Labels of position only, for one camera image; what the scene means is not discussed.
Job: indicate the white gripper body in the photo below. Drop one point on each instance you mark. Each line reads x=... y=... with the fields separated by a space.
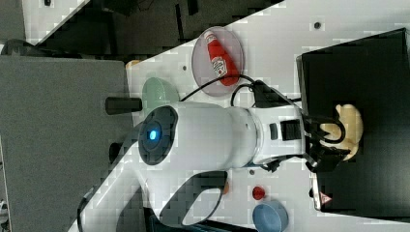
x=281 y=131

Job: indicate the yellow plush banana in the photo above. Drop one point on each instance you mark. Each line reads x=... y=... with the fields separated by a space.
x=352 y=121

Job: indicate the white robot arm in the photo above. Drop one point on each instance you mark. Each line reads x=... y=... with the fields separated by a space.
x=190 y=160

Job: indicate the black toaster oven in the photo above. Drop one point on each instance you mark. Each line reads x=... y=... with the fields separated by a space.
x=373 y=75

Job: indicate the blue bowl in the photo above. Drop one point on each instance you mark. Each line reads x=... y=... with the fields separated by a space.
x=270 y=216

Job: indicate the red plush ketchup bottle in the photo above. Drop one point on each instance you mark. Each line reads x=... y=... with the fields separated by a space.
x=222 y=63

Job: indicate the grey round plate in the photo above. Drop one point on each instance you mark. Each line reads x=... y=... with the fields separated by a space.
x=202 y=68

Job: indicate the green perforated colander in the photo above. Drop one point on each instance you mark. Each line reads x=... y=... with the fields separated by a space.
x=157 y=92

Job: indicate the grey partition panel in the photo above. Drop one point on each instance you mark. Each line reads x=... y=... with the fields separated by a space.
x=55 y=135

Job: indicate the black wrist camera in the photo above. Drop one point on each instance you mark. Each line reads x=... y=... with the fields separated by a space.
x=267 y=97

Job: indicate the black cylinder post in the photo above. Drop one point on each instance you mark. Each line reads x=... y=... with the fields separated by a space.
x=114 y=105

